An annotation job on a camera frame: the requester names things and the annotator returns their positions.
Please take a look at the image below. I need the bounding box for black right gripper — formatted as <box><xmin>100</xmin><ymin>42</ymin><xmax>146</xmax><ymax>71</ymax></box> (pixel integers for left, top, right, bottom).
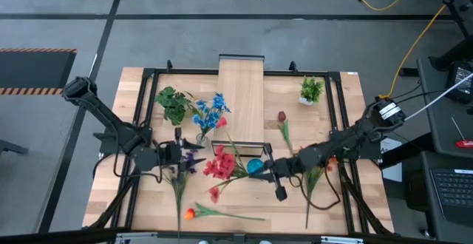
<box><xmin>248</xmin><ymin>143</ymin><xmax>303</xmax><ymax>202</ymax></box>

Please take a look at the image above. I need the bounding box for white paper sheet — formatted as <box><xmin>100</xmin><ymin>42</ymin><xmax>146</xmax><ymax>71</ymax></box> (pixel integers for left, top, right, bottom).
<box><xmin>379</xmin><ymin>138</ymin><xmax>404</xmax><ymax>183</ymax></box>

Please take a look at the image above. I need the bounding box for grey side desk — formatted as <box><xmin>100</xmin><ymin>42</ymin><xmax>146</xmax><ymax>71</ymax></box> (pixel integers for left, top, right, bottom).
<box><xmin>416</xmin><ymin>56</ymin><xmax>473</xmax><ymax>159</ymax></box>

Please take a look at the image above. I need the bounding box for black aluminium table frame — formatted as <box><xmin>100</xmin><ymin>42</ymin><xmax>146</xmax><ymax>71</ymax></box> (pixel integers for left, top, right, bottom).
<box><xmin>83</xmin><ymin>61</ymin><xmax>395</xmax><ymax>237</ymax></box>

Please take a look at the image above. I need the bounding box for purple artificial flower bunch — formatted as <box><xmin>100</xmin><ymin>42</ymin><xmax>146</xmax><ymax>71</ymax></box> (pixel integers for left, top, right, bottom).
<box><xmin>162</xmin><ymin>149</ymin><xmax>200</xmax><ymax>242</ymax></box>

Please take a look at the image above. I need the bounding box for clear ribbed glass vase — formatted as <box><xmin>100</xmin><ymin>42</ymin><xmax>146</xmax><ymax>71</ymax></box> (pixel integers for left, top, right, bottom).
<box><xmin>195</xmin><ymin>132</ymin><xmax>211</xmax><ymax>148</ymax></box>

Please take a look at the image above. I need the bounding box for small light-green potted plant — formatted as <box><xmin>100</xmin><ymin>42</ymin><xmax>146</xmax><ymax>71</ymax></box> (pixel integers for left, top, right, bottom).
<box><xmin>298</xmin><ymin>75</ymin><xmax>325</xmax><ymax>107</ymax></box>

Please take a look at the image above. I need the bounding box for dark red artificial tulip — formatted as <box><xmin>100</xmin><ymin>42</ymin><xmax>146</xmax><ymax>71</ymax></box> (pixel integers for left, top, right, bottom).
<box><xmin>276</xmin><ymin>110</ymin><xmax>296</xmax><ymax>156</ymax></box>

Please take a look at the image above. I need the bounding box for blue artificial flower bunch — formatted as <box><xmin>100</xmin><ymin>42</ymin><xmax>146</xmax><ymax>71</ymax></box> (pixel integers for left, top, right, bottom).
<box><xmin>191</xmin><ymin>92</ymin><xmax>232</xmax><ymax>141</ymax></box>

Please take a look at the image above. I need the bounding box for laptop keyboard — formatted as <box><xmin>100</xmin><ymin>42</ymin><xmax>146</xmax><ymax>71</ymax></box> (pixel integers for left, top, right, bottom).
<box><xmin>421</xmin><ymin>151</ymin><xmax>473</xmax><ymax>243</ymax></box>

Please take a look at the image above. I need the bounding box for wooden shelf with black frame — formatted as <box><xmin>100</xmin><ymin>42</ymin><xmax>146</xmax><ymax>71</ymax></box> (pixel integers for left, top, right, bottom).
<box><xmin>210</xmin><ymin>54</ymin><xmax>268</xmax><ymax>158</ymax></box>

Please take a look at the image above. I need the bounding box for black hazard-striped floor mat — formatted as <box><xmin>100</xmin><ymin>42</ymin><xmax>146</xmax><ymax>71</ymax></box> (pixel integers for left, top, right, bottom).
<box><xmin>0</xmin><ymin>47</ymin><xmax>78</xmax><ymax>96</ymax></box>

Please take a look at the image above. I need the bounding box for black stand foot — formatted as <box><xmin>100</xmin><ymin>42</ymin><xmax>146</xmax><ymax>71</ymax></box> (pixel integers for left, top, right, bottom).
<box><xmin>0</xmin><ymin>139</ymin><xmax>30</xmax><ymax>155</ymax></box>

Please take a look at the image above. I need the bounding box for white cable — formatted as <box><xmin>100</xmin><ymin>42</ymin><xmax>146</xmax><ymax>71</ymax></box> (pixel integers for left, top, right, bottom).
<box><xmin>404</xmin><ymin>72</ymin><xmax>473</xmax><ymax>122</ymax></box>

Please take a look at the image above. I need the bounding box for black equipment stand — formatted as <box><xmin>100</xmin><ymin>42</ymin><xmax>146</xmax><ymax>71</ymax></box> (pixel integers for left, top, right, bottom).
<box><xmin>434</xmin><ymin>0</ymin><xmax>473</xmax><ymax>72</ymax></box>

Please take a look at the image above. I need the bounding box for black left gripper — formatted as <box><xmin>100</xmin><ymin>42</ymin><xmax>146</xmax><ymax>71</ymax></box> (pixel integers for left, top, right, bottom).
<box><xmin>157</xmin><ymin>127</ymin><xmax>206</xmax><ymax>173</ymax></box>

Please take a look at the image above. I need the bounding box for yellow power cable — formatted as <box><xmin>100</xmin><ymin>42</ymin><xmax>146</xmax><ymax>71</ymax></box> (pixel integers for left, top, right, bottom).
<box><xmin>308</xmin><ymin>0</ymin><xmax>473</xmax><ymax>100</ymax></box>

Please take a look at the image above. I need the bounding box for red artificial flower bunch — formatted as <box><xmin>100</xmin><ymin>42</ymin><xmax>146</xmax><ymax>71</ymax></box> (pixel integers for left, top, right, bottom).
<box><xmin>202</xmin><ymin>116</ymin><xmax>259</xmax><ymax>205</ymax></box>

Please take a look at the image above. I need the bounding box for teal embossed glass vase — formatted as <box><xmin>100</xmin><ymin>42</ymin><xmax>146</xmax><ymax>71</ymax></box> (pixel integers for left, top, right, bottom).
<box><xmin>246</xmin><ymin>157</ymin><xmax>265</xmax><ymax>175</ymax></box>

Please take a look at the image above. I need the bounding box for red-handled screwdriver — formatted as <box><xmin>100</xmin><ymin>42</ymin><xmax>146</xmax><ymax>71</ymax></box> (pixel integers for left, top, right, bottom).
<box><xmin>450</xmin><ymin>117</ymin><xmax>473</xmax><ymax>149</ymax></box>

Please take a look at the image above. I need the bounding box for black tablet screen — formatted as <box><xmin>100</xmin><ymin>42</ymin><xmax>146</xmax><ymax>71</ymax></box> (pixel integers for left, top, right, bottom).
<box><xmin>445</xmin><ymin>61</ymin><xmax>473</xmax><ymax>104</ymax></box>

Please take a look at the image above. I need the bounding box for dark-green leafy potted plant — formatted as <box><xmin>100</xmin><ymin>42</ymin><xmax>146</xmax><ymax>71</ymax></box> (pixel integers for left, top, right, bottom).
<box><xmin>154</xmin><ymin>86</ymin><xmax>195</xmax><ymax>126</ymax></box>

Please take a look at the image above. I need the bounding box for orange artificial flower bunch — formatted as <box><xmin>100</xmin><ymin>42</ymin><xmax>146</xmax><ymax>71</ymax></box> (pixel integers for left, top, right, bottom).
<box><xmin>302</xmin><ymin>155</ymin><xmax>339</xmax><ymax>230</ymax></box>

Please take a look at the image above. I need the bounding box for orange artificial tulip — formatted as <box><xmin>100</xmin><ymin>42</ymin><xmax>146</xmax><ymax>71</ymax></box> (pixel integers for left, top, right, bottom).
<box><xmin>183</xmin><ymin>202</ymin><xmax>266</xmax><ymax>222</ymax></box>

